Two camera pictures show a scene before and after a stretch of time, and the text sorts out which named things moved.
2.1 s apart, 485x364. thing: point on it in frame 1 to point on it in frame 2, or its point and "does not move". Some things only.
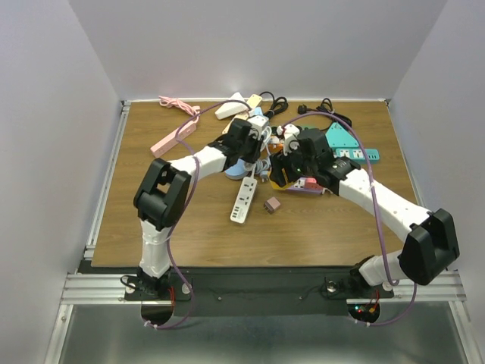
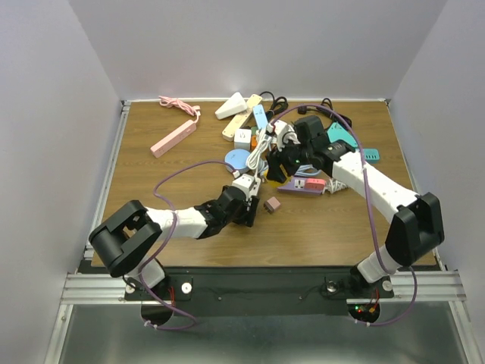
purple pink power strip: (307, 185) does not move
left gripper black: (257, 143) to (246, 216)
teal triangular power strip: (337, 137) does not move
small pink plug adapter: (271, 205) does not move
